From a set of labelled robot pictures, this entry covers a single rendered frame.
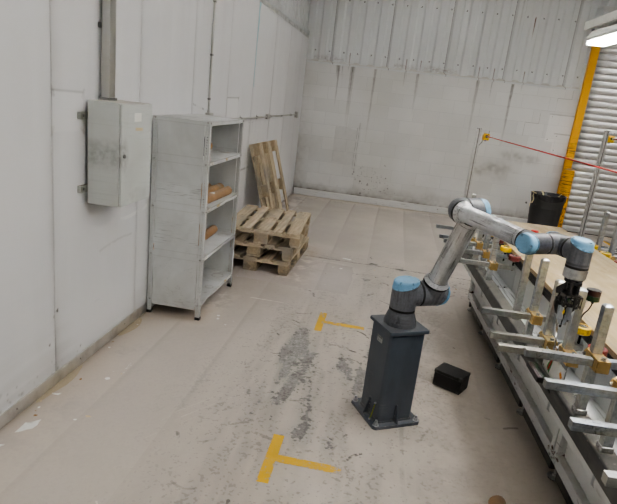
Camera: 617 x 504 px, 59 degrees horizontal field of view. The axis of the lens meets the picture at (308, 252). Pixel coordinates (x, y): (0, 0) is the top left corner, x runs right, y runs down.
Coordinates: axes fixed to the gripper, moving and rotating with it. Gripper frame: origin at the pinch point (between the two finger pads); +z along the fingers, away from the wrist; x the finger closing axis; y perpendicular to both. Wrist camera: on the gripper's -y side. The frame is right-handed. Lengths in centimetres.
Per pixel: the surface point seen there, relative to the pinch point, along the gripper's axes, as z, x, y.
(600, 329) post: -6.4, 6.4, 21.3
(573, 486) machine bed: 84, 28, -8
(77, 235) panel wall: 14, -254, -72
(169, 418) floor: 101, -180, -34
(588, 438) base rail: 30.8, 4.5, 38.5
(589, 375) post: 13.3, 7.1, 21.3
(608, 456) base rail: 31, 8, 49
